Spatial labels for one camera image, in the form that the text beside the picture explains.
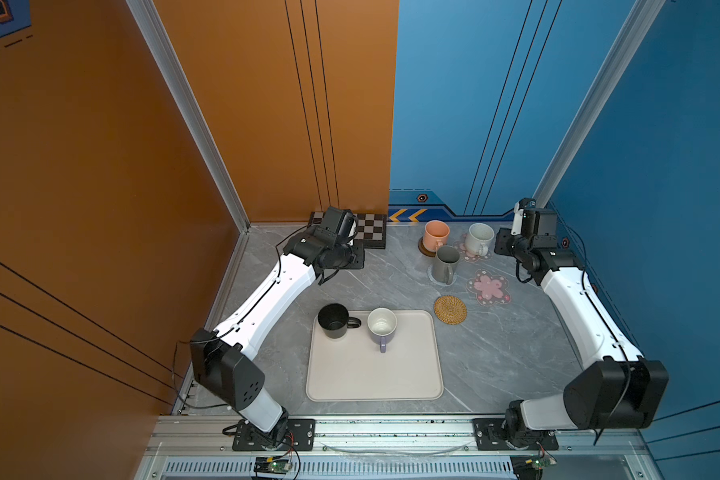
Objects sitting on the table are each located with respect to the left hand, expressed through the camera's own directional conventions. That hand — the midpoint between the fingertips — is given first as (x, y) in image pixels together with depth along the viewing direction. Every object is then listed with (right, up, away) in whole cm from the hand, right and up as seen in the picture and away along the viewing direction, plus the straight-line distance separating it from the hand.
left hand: (361, 253), depth 79 cm
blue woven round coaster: (+26, -10, +23) cm, 36 cm away
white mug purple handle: (+6, -22, +12) cm, 25 cm away
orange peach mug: (+26, +7, +27) cm, 38 cm away
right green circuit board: (+42, -49, -10) cm, 66 cm away
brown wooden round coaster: (+22, +1, +32) cm, 39 cm away
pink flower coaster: (+37, +3, +34) cm, 50 cm away
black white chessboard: (+3, +9, +36) cm, 37 cm away
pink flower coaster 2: (+43, -12, +20) cm, 49 cm away
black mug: (-8, -20, +8) cm, 23 cm away
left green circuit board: (-21, -51, -9) cm, 55 cm away
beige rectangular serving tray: (-2, -33, +6) cm, 34 cm away
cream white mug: (+41, +5, +26) cm, 49 cm away
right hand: (+39, +5, +3) cm, 39 cm away
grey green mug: (+27, -3, +15) cm, 31 cm away
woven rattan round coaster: (+29, -18, +17) cm, 38 cm away
